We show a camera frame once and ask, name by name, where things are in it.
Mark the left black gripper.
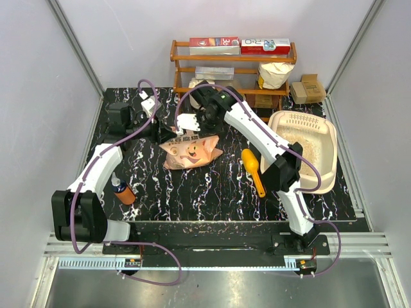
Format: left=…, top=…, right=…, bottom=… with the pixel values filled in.
left=126, top=111, right=177, bottom=146

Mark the pink cat litter bag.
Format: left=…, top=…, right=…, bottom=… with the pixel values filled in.
left=160, top=131, right=223, bottom=170

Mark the yellow plastic litter scoop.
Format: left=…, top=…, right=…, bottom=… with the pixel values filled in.
left=241, top=149, right=266, bottom=198

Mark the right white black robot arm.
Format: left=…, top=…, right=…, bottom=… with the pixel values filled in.
left=190, top=81, right=321, bottom=254

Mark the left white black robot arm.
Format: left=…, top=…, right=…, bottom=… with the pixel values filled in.
left=51, top=98, right=176, bottom=254

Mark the dark brown box under shelf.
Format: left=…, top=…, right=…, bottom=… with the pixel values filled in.
left=246, top=94, right=283, bottom=109

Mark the silver box middle shelf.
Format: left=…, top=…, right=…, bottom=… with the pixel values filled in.
left=195, top=66, right=235, bottom=80

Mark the red silver box left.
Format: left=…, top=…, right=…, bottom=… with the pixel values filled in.
left=189, top=37, right=240, bottom=55

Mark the red white box right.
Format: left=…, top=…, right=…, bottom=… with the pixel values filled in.
left=240, top=38, right=291, bottom=55

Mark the beige litter box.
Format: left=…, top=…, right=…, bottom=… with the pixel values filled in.
left=268, top=110, right=337, bottom=194

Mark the white bag lower shelf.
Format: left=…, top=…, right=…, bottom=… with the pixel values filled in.
left=189, top=78, right=204, bottom=110

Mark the orange spray bottle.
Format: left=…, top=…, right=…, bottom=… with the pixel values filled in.
left=111, top=172, right=136, bottom=205

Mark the wooden shelf rack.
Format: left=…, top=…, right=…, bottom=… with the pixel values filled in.
left=170, top=40, right=297, bottom=111

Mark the white paper bag on shelf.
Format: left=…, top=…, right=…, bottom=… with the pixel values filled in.
left=257, top=62, right=295, bottom=90

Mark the brown cardboard boxes right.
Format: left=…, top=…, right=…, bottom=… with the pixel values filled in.
left=290, top=74, right=326, bottom=105

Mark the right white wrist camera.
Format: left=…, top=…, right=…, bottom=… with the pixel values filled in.
left=176, top=114, right=200, bottom=135

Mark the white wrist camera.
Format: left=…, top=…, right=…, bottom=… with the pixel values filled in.
left=176, top=114, right=200, bottom=135
left=139, top=91, right=161, bottom=117

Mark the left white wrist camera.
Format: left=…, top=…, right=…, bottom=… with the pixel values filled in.
left=139, top=91, right=161, bottom=117

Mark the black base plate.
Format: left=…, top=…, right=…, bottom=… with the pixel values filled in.
left=101, top=221, right=331, bottom=256

